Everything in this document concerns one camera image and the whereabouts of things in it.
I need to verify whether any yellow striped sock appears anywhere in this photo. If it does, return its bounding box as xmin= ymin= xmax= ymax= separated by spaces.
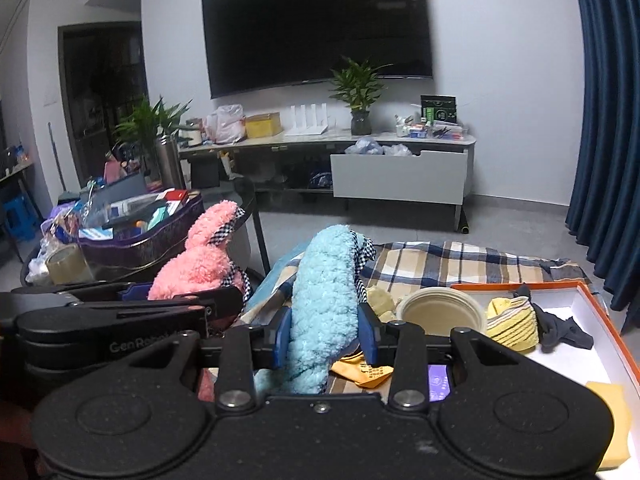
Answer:
xmin=486 ymin=296 xmax=541 ymax=352

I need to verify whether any light blue fluffy towel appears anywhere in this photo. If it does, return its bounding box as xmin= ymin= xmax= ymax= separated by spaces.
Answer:
xmin=252 ymin=225 xmax=377 ymax=396

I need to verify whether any plaid blanket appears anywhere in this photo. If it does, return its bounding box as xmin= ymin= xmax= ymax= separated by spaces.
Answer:
xmin=240 ymin=239 xmax=593 ymax=401

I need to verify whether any purple patterned tray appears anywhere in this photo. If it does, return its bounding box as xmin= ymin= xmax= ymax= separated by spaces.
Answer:
xmin=77 ymin=191 xmax=206 ymax=267

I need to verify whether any grey-blue box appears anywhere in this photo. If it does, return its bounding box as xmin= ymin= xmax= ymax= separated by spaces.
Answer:
xmin=92 ymin=172 xmax=148 ymax=213

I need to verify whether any clear storage box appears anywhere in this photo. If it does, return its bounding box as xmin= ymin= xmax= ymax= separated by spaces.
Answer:
xmin=395 ymin=115 xmax=469 ymax=140

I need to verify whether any dark wooden display cabinet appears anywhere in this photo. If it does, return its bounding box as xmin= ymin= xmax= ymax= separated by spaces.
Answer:
xmin=57 ymin=21 xmax=149 ymax=196

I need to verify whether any orange printed cloth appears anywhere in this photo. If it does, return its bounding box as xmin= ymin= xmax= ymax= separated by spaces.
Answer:
xmin=330 ymin=355 xmax=396 ymax=389

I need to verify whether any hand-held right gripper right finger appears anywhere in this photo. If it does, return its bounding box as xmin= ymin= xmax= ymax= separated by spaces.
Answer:
xmin=356 ymin=305 xmax=541 ymax=410

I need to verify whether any black green box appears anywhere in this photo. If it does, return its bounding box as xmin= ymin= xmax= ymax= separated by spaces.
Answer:
xmin=420 ymin=94 xmax=458 ymax=126

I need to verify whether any round black glass table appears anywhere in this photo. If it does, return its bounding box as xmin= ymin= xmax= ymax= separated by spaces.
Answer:
xmin=20 ymin=177 xmax=258 ymax=292

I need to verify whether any yellow sponge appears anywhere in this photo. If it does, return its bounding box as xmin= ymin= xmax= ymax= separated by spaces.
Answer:
xmin=585 ymin=381 xmax=632 ymax=471

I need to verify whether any potted plant in metal vase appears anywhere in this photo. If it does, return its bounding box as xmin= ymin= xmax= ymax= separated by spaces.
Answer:
xmin=115 ymin=95 xmax=193 ymax=191

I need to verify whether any grey television cabinet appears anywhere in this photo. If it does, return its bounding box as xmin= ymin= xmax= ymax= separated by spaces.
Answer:
xmin=177 ymin=127 xmax=476 ymax=233

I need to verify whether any potted plant in dark vase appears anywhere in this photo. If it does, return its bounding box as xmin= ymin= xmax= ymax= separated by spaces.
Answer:
xmin=329 ymin=57 xmax=393 ymax=136

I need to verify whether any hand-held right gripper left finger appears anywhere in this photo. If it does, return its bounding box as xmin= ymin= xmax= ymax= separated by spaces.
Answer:
xmin=125 ymin=306 xmax=294 ymax=409

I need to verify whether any black wall television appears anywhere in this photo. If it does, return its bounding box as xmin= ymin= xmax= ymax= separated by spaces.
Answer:
xmin=201 ymin=0 xmax=434 ymax=100

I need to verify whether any pale yellow daisy glove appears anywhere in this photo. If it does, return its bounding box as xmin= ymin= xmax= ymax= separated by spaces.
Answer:
xmin=367 ymin=285 xmax=401 ymax=322

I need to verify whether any dark cloth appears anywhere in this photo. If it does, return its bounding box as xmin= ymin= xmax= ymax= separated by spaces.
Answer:
xmin=512 ymin=284 xmax=596 ymax=353

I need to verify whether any white router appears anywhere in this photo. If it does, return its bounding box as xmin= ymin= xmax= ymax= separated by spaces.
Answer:
xmin=285 ymin=102 xmax=331 ymax=137

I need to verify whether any purple tissue pack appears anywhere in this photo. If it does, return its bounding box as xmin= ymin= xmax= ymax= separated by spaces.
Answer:
xmin=427 ymin=364 xmax=454 ymax=404

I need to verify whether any brown tape roll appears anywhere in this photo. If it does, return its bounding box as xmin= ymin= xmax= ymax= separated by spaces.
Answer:
xmin=45 ymin=243 xmax=96 ymax=285

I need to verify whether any blue plastic stool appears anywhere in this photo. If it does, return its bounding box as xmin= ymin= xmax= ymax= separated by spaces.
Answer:
xmin=0 ymin=195 xmax=40 ymax=242

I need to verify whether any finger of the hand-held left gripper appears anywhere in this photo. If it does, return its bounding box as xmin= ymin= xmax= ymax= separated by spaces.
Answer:
xmin=10 ymin=281 xmax=154 ymax=307
xmin=115 ymin=286 xmax=247 ymax=332

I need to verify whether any white cabinet drawer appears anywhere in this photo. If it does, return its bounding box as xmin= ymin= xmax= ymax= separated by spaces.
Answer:
xmin=330 ymin=149 xmax=468 ymax=206

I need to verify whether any grey plastic bag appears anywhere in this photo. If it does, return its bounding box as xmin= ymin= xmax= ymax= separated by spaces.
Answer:
xmin=345 ymin=136 xmax=383 ymax=156

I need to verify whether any blue curtain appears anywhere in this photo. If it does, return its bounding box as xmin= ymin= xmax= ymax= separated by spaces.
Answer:
xmin=567 ymin=0 xmax=640 ymax=333

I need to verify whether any yellow box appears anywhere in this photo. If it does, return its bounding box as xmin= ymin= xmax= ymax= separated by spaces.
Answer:
xmin=245 ymin=112 xmax=283 ymax=138

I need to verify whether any pink white plastic bag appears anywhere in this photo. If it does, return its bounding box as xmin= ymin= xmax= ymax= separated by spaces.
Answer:
xmin=205 ymin=104 xmax=247 ymax=145

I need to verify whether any white box with orange rim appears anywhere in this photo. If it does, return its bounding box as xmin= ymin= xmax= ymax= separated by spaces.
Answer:
xmin=450 ymin=281 xmax=640 ymax=471

